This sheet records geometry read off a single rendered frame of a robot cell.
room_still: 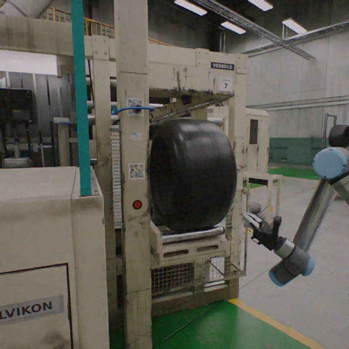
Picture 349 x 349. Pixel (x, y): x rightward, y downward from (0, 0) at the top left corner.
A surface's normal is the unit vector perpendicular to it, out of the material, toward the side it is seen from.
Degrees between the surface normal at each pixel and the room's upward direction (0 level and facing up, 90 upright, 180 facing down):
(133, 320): 90
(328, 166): 85
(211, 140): 51
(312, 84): 90
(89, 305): 90
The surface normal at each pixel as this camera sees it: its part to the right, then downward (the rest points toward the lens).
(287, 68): -0.74, 0.10
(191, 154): 0.04, -0.29
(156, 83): 0.34, 0.13
